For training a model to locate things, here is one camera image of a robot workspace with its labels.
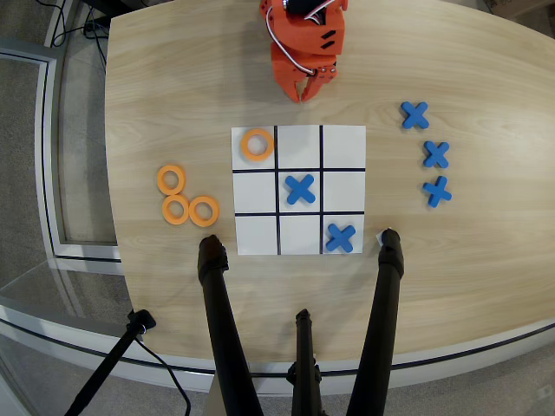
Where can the short black tripod leg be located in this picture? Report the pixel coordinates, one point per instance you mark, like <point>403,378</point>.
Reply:
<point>304,355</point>

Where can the small white paper tag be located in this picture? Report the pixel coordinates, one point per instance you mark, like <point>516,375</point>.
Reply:
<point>378,238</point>

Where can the brown cardboard box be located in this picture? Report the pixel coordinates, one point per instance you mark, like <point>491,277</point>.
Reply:
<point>520,6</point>

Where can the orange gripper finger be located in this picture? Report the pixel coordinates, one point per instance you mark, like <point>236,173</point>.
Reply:
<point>321,80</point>
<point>292,89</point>

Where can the thin black stand pole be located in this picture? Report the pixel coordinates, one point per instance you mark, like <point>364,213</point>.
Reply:
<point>110,359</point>

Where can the blue foam cross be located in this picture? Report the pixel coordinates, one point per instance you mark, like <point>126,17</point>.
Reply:
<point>300,189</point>
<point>341,238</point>
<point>415,115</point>
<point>436,154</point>
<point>437,191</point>

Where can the grey metal floor frame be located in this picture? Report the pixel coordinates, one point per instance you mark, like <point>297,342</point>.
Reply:
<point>47,173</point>

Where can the white tic-tac-toe grid paper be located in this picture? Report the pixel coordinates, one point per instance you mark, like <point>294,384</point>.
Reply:
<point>342,147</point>

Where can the orange gripper body black servo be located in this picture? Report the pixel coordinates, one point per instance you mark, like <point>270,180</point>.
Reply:
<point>291,71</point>

